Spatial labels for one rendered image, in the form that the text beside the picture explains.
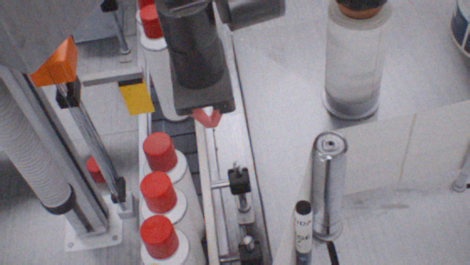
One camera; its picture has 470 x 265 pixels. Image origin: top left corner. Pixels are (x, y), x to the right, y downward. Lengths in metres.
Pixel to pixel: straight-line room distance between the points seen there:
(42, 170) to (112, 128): 0.45
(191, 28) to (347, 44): 0.27
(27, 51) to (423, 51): 0.72
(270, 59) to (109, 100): 0.30
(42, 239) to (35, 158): 0.38
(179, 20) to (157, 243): 0.22
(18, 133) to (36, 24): 0.13
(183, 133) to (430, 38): 0.45
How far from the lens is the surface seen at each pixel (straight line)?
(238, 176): 0.75
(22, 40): 0.40
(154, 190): 0.57
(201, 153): 0.79
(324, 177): 0.62
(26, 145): 0.51
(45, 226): 0.90
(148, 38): 0.78
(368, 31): 0.74
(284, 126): 0.86
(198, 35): 0.56
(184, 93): 0.61
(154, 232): 0.54
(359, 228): 0.76
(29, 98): 0.63
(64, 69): 0.56
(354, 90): 0.82
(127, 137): 0.95
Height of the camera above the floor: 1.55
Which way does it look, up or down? 52 degrees down
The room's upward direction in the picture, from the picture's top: 9 degrees counter-clockwise
